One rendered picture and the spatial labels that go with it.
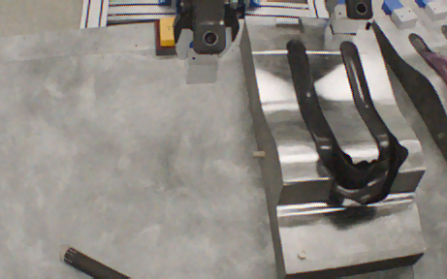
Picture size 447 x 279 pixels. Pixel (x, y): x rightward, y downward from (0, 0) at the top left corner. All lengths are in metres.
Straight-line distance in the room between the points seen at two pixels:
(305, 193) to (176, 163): 0.24
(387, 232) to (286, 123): 0.26
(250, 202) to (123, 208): 0.22
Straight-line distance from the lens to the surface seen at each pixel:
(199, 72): 1.13
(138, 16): 2.16
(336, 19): 1.26
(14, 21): 2.52
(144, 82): 1.28
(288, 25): 1.32
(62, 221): 1.15
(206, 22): 0.99
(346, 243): 1.11
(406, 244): 1.14
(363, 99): 1.24
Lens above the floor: 1.84
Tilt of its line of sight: 58 degrees down
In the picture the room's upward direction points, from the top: 11 degrees clockwise
